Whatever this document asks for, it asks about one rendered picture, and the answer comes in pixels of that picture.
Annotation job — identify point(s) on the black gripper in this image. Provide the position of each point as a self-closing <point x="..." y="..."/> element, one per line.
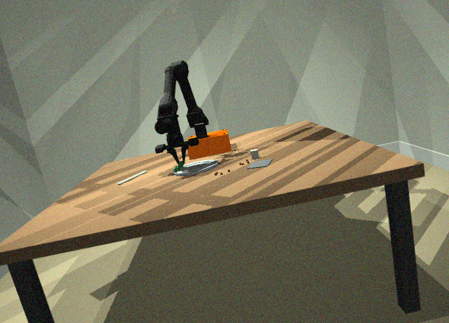
<point x="184" y="145"/>

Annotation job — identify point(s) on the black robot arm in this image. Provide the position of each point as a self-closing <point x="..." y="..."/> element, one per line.
<point x="167" y="117"/>

